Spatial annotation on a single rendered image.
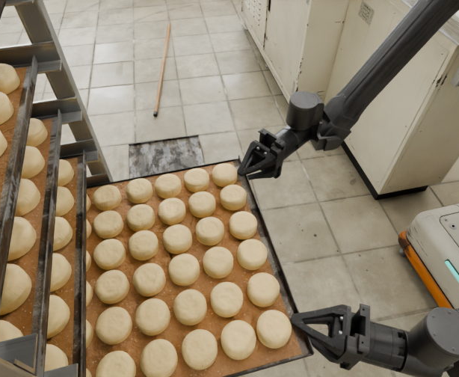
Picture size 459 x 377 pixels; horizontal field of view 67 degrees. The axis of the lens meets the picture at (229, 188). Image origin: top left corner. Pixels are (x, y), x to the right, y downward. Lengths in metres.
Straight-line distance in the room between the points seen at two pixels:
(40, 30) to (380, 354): 0.63
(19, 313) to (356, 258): 1.44
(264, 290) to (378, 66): 0.47
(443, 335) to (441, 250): 1.03
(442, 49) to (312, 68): 0.79
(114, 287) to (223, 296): 0.17
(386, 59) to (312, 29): 1.18
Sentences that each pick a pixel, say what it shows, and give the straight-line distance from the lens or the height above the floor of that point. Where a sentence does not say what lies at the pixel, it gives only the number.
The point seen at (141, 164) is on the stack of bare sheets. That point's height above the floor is 0.02.
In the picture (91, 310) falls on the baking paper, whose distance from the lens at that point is 0.61.
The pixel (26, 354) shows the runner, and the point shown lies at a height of 1.13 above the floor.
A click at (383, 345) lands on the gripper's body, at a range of 0.56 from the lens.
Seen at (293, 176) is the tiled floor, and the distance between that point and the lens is 1.90.
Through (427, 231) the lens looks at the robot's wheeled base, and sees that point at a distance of 1.56.
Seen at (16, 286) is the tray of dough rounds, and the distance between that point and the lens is 0.43.
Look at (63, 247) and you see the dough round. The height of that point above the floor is 0.95.
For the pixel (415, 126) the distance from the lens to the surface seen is 1.54.
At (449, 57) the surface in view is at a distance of 1.40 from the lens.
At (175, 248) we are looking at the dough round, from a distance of 0.60.
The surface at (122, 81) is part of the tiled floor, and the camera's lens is 2.63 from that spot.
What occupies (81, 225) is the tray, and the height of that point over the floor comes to 0.95.
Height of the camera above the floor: 1.40
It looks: 51 degrees down
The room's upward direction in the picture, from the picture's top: straight up
